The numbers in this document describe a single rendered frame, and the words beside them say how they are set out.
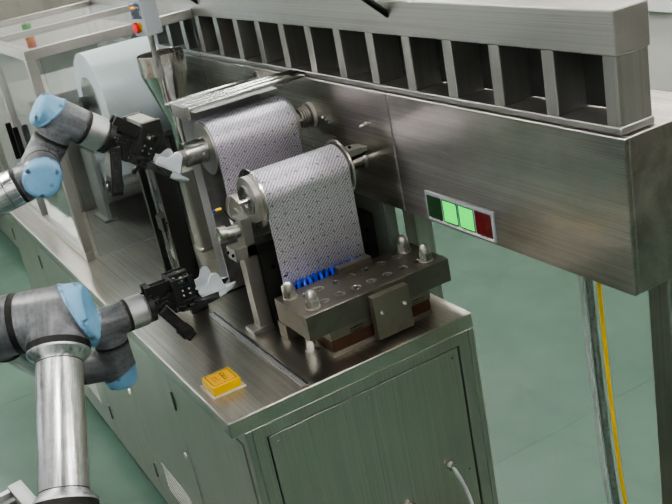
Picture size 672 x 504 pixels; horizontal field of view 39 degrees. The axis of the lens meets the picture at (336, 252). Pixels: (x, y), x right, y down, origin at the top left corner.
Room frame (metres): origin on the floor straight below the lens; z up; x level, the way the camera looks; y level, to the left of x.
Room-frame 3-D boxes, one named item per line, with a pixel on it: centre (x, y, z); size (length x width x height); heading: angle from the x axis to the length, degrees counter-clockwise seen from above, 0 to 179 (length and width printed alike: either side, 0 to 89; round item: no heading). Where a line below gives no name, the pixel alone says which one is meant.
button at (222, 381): (1.94, 0.32, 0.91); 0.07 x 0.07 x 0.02; 26
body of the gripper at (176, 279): (2.01, 0.39, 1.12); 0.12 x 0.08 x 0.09; 116
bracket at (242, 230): (2.20, 0.23, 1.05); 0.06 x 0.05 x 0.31; 116
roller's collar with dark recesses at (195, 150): (2.40, 0.31, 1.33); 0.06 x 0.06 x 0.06; 26
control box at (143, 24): (2.69, 0.39, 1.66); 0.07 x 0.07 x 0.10; 37
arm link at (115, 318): (1.94, 0.53, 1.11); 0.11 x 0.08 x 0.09; 116
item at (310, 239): (2.19, 0.04, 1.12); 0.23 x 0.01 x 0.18; 116
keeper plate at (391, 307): (2.02, -0.10, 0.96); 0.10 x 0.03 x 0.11; 116
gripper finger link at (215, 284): (2.04, 0.29, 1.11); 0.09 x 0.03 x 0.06; 107
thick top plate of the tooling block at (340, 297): (2.10, -0.05, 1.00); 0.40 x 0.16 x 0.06; 116
